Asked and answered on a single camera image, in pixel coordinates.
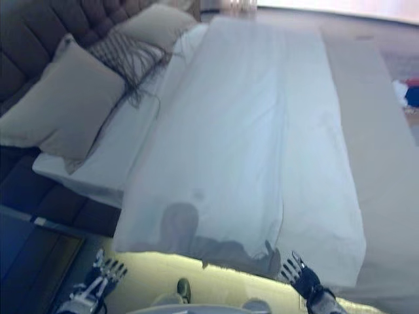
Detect white garment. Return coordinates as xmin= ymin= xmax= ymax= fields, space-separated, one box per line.
xmin=392 ymin=80 xmax=409 ymax=106

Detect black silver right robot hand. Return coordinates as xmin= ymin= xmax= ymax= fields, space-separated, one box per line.
xmin=280 ymin=250 xmax=325 ymax=297

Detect white left robot leg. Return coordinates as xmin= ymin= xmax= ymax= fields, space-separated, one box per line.
xmin=153 ymin=292 xmax=191 ymax=310

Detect white duvet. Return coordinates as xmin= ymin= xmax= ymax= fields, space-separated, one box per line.
xmin=113 ymin=16 xmax=366 ymax=289

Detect beige curtain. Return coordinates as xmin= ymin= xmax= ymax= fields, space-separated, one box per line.
xmin=228 ymin=0 xmax=259 ymax=12

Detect beige pillow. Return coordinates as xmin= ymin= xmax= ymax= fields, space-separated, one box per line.
xmin=0 ymin=34 xmax=127 ymax=174
xmin=114 ymin=5 xmax=199 ymax=52

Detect white right robot leg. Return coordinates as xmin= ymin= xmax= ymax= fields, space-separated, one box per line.
xmin=242 ymin=296 xmax=273 ymax=310

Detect grey fringed knit cushion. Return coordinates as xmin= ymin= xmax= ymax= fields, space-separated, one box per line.
xmin=86 ymin=31 xmax=185 ymax=111

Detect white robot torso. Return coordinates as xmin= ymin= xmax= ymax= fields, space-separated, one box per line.
xmin=137 ymin=302 xmax=272 ymax=314

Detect wooden nightstand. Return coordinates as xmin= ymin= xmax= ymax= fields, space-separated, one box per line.
xmin=0 ymin=204 xmax=86 ymax=314

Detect white sheeted mattress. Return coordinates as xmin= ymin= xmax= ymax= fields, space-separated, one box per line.
xmin=32 ymin=24 xmax=210 ymax=209

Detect dark brown bed frame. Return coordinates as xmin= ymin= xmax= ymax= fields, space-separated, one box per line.
xmin=0 ymin=143 xmax=124 ymax=240

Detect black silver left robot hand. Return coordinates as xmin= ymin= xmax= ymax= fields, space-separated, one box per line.
xmin=70 ymin=248 xmax=129 ymax=302

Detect white robot leg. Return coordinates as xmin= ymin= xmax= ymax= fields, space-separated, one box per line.
xmin=153 ymin=292 xmax=191 ymax=310
xmin=242 ymin=296 xmax=273 ymax=310

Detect tufted upholstered headboard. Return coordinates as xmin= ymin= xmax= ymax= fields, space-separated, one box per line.
xmin=0 ymin=0 xmax=158 ymax=115

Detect bed with white sheet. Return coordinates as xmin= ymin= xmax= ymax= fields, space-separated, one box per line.
xmin=319 ymin=27 xmax=419 ymax=314

